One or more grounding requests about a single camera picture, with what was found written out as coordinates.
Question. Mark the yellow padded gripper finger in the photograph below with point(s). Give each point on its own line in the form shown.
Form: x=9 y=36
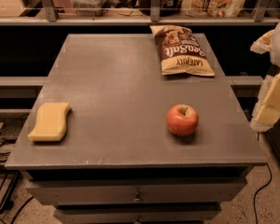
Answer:
x=267 y=109
x=263 y=44

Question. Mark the brown sea salt chip bag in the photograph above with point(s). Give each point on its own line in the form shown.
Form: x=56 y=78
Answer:
x=180 y=51

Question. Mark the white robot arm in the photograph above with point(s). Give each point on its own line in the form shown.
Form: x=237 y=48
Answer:
x=275 y=54

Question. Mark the colourful snack bag on shelf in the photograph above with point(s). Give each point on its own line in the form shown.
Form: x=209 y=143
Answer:
x=213 y=8

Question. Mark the yellow sponge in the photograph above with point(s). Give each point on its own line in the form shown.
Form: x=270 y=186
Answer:
x=50 y=122

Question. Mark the red apple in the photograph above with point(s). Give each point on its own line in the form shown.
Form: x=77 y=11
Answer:
x=182 y=120

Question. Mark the grey drawer cabinet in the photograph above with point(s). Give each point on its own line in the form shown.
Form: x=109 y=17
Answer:
x=118 y=145

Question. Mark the metal drawer knob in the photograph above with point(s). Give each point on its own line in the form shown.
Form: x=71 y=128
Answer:
x=137 y=199

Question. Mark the grey metal shelf rail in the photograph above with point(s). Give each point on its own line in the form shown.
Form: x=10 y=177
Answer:
x=122 y=13

